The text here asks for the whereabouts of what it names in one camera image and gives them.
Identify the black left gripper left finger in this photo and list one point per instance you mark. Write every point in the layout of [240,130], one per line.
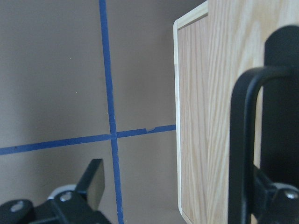
[91,185]

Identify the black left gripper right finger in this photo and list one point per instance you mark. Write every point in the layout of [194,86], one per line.
[278,199]

